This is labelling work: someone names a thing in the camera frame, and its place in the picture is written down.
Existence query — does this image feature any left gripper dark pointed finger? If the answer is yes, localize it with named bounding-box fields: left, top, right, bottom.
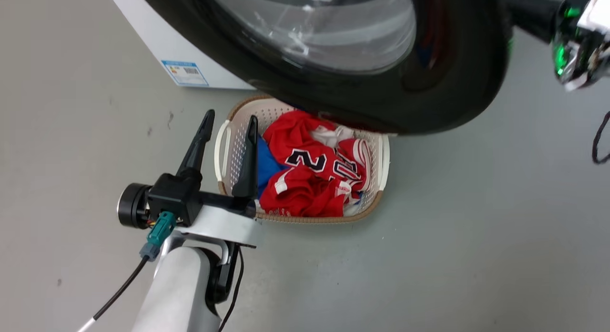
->
left=176, top=110, right=215, bottom=178
left=232, top=115, right=259, bottom=200

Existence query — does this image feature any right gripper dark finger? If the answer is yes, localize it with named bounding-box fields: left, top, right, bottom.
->
left=504, top=0, right=562, bottom=43

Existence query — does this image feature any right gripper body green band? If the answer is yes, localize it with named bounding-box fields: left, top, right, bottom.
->
left=552, top=0, right=610, bottom=92

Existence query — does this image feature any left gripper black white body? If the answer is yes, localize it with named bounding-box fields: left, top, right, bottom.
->
left=117, top=168, right=261, bottom=250

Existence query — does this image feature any black washing machine glass door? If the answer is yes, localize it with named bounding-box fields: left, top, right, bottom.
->
left=135, top=0, right=514, bottom=136

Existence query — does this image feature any white washing machine body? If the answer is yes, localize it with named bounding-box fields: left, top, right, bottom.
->
left=105, top=0, right=258, bottom=91

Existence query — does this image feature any blue garment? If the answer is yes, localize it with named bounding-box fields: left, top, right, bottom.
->
left=256, top=136, right=288, bottom=200

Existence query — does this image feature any beige plastic laundry basket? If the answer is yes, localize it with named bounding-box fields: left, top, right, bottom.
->
left=214, top=95, right=391, bottom=224

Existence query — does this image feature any red basketball jersey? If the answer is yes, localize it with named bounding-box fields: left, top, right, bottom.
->
left=259, top=110, right=377, bottom=218

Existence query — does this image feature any blue energy label sticker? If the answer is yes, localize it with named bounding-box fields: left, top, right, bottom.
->
left=161, top=60, right=210, bottom=88

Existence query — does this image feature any white garment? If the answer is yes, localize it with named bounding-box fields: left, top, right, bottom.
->
left=309, top=124, right=357, bottom=150

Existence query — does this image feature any teal cable connector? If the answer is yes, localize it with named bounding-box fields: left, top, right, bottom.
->
left=139, top=211, right=177, bottom=262

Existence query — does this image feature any thin black looped cable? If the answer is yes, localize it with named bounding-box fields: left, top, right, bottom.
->
left=592, top=111, right=610, bottom=165

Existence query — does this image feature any thin black cable with connector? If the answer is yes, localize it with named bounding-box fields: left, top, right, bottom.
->
left=78, top=256, right=150, bottom=332

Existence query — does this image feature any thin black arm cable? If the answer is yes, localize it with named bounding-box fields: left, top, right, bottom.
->
left=218, top=246, right=245, bottom=332

